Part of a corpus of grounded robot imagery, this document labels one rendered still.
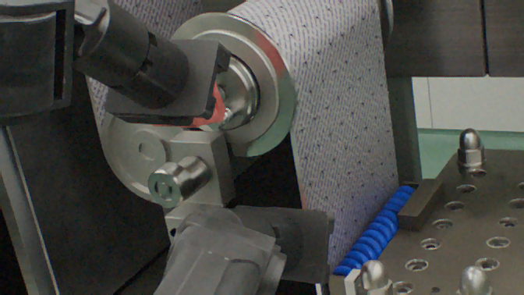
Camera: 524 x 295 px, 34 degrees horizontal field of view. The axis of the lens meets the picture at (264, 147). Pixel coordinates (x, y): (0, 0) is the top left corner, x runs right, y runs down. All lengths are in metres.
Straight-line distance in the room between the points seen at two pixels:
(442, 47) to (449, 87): 2.63
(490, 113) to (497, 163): 2.60
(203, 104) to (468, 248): 0.38
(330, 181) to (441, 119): 2.90
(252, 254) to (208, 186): 0.25
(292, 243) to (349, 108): 0.21
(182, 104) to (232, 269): 0.17
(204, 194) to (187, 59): 0.20
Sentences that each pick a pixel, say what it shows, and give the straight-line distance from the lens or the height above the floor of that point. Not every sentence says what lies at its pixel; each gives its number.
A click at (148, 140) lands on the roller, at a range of 0.91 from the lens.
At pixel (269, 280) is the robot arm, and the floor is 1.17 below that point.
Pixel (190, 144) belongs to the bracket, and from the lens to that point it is 0.83.
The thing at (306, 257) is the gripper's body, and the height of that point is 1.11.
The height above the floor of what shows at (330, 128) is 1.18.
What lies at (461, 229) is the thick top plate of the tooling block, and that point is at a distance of 0.97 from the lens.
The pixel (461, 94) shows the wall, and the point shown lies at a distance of 3.71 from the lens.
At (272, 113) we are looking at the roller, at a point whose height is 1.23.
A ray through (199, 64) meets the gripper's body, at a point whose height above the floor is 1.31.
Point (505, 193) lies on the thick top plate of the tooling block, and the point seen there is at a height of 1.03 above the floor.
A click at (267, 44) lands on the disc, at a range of 0.78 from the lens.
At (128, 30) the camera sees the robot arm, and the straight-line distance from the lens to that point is 0.63.
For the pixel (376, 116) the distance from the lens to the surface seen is 1.00.
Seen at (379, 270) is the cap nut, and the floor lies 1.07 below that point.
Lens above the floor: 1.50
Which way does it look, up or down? 22 degrees down
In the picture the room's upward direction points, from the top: 10 degrees counter-clockwise
